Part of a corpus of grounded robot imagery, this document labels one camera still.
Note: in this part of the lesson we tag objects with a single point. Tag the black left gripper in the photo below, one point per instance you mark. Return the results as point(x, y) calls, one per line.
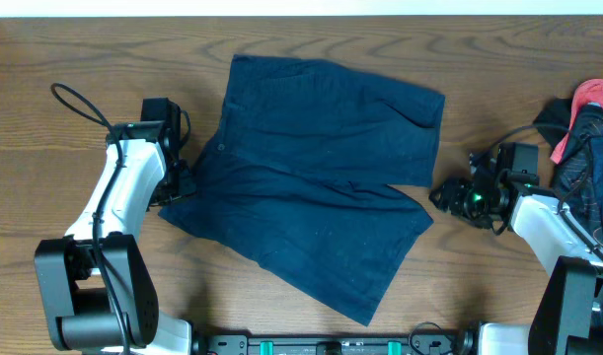
point(157, 198)

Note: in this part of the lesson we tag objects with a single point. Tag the red cloth in pile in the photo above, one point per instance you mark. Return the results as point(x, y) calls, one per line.
point(587, 99)

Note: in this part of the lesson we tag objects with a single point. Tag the dark navy blue shorts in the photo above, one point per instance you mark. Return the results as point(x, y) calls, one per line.
point(305, 176)

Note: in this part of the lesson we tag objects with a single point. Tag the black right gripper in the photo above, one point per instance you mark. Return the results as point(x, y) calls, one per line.
point(451, 196)

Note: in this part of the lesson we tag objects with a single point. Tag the black patterned garment in pile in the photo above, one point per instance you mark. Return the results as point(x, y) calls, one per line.
point(573, 178)

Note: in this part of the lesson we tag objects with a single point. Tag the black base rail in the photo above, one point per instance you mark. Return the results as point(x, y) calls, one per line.
point(427, 342)

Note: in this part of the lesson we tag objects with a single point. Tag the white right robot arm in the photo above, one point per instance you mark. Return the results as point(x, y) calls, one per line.
point(514, 200)

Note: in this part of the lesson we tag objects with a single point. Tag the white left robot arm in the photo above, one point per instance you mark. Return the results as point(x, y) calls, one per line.
point(96, 291)

